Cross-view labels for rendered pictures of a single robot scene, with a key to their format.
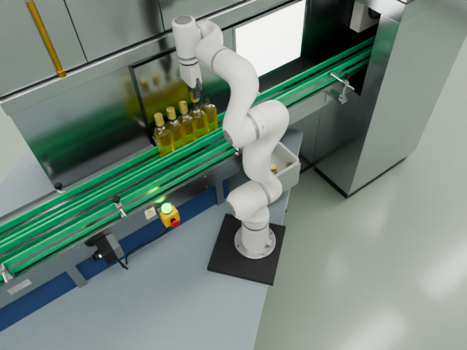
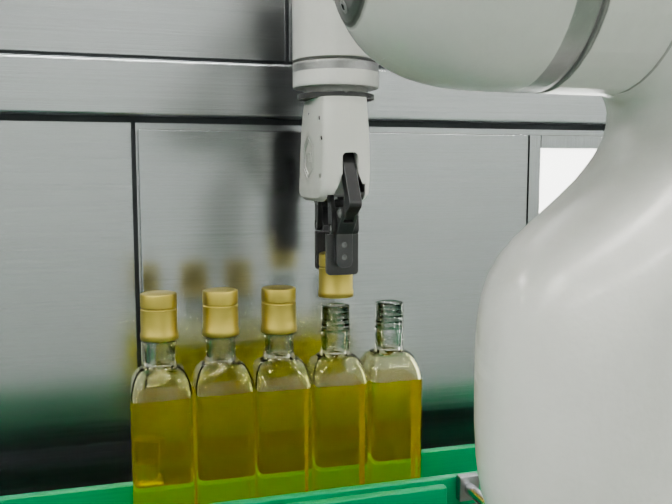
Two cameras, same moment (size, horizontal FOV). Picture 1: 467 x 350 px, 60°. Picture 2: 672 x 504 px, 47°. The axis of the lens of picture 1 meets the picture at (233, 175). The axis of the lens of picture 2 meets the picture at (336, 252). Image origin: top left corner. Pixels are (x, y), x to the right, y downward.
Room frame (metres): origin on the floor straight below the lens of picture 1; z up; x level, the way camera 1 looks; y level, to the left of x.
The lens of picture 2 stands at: (0.59, -0.07, 1.45)
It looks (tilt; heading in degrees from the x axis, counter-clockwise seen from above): 6 degrees down; 16
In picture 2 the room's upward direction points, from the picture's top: straight up
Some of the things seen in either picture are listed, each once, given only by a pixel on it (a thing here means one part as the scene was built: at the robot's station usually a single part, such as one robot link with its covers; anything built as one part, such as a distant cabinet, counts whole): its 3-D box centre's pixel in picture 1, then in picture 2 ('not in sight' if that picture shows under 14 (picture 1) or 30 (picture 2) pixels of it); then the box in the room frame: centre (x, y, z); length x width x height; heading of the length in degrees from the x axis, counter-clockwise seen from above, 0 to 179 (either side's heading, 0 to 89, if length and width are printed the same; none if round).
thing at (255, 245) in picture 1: (255, 230); not in sight; (0.96, -0.08, 0.87); 0.19 x 0.19 x 0.18
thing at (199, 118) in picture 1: (199, 128); (335, 453); (1.33, 0.14, 1.16); 0.06 x 0.06 x 0.21; 31
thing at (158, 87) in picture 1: (228, 61); (506, 270); (1.59, -0.01, 1.32); 0.90 x 0.03 x 0.34; 122
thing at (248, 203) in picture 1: (249, 207); not in sight; (0.94, -0.05, 1.08); 0.19 x 0.12 x 0.24; 121
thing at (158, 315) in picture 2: (158, 119); (158, 315); (1.24, 0.29, 1.31); 0.04 x 0.04 x 0.04
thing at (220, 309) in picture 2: (171, 112); (220, 311); (1.27, 0.24, 1.31); 0.04 x 0.04 x 0.04
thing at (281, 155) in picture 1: (271, 161); not in sight; (1.27, -0.18, 0.97); 0.22 x 0.17 x 0.09; 32
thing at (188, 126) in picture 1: (187, 133); (280, 458); (1.30, 0.19, 1.16); 0.06 x 0.06 x 0.21; 32
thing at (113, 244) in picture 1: (109, 248); not in sight; (0.85, 0.53, 0.96); 0.08 x 0.08 x 0.08; 32
